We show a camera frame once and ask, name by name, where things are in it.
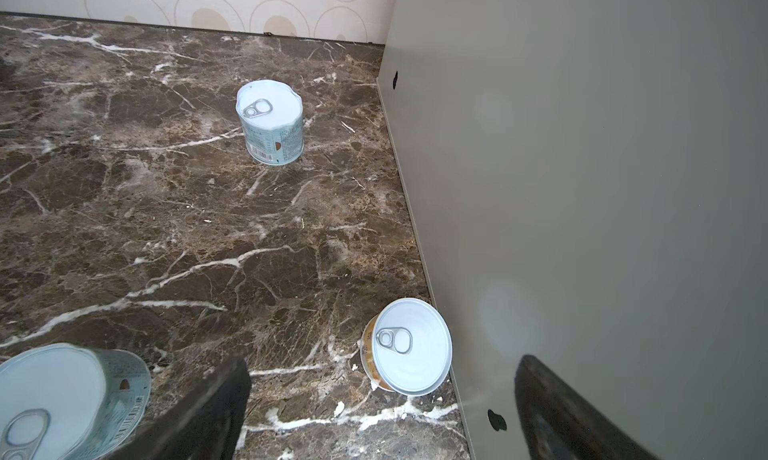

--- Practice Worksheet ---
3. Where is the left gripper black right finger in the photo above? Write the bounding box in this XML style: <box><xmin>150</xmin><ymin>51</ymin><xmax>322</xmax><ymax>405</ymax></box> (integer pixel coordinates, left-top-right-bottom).
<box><xmin>515</xmin><ymin>355</ymin><xmax>655</xmax><ymax>459</ymax></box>

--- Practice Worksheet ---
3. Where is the yellow orange labelled can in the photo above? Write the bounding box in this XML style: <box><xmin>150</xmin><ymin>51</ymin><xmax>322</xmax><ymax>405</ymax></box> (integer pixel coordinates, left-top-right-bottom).
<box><xmin>359</xmin><ymin>298</ymin><xmax>453</xmax><ymax>397</ymax></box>

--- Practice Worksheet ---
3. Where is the teal labelled can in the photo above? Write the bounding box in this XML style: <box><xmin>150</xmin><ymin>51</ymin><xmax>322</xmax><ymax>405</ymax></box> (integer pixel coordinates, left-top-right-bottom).
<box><xmin>1</xmin><ymin>343</ymin><xmax>151</xmax><ymax>459</ymax></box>

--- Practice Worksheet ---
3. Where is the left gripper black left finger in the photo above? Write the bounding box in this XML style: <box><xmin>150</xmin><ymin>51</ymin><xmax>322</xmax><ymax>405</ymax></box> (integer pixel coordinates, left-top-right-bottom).
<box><xmin>113</xmin><ymin>357</ymin><xmax>252</xmax><ymax>460</ymax></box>

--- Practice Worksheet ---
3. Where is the light blue labelled can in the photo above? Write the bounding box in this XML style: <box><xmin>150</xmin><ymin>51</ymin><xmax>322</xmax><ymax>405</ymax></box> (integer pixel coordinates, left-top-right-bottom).
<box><xmin>235</xmin><ymin>80</ymin><xmax>304</xmax><ymax>166</ymax></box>

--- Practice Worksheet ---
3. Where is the grey metal cabinet box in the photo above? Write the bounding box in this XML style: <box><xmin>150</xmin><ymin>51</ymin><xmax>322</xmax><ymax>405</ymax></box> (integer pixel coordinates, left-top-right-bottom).
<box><xmin>379</xmin><ymin>0</ymin><xmax>767</xmax><ymax>459</ymax></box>

